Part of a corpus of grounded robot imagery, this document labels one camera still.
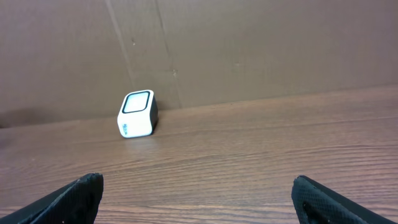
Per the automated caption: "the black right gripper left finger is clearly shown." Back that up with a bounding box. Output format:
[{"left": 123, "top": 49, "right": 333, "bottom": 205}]
[{"left": 1, "top": 173, "right": 104, "bottom": 224}]

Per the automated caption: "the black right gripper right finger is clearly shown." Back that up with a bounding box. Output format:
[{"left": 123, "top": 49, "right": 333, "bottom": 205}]
[{"left": 291, "top": 175, "right": 395, "bottom": 224}]

